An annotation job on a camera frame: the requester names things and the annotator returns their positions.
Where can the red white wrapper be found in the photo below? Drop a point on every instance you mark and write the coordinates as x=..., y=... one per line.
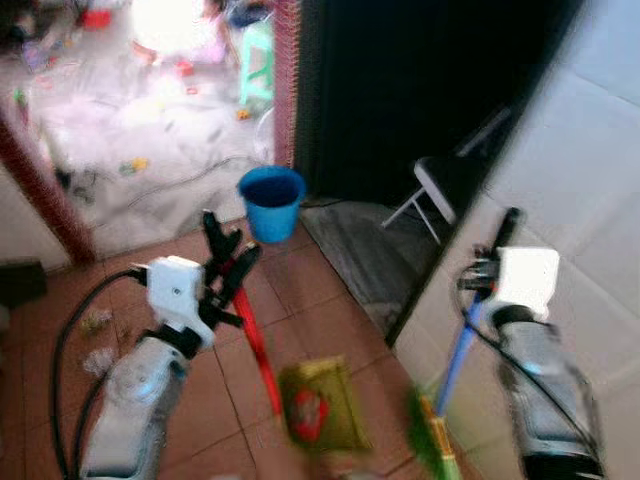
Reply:
x=307, y=412

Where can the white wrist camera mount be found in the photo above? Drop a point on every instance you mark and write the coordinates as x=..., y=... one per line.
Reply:
x=178, y=290
x=528, y=280

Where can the grey folding chair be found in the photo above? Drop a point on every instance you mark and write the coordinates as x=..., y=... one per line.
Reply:
x=438, y=180

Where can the red plastic tub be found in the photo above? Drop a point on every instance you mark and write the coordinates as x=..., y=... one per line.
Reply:
x=95, y=17

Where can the green and yellow toy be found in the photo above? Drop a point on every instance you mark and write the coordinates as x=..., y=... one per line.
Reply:
x=135, y=164

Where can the sitting child in pink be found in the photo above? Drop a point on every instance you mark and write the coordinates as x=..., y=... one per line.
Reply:
x=212, y=40

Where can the blue plastic bucket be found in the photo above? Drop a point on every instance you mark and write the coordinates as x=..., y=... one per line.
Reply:
x=272, y=205

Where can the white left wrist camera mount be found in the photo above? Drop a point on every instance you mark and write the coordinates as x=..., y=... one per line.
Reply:
x=178, y=290

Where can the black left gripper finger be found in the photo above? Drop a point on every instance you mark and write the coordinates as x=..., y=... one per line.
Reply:
x=220, y=243
x=242, y=272

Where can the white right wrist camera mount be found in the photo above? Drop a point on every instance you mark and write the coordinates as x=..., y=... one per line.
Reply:
x=528, y=280

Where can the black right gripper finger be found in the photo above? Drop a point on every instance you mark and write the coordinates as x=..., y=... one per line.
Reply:
x=510, y=228

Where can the grey floor mat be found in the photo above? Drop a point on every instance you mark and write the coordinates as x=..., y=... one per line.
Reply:
x=370, y=260

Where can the small black box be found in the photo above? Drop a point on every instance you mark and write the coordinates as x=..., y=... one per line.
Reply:
x=20, y=283

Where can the green plastic stool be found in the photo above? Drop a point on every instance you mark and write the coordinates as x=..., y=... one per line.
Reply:
x=258, y=60

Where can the small yellow toy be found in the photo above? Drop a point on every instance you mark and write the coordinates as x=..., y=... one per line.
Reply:
x=243, y=114

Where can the small red bowl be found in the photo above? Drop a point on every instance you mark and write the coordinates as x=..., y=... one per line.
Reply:
x=183, y=68

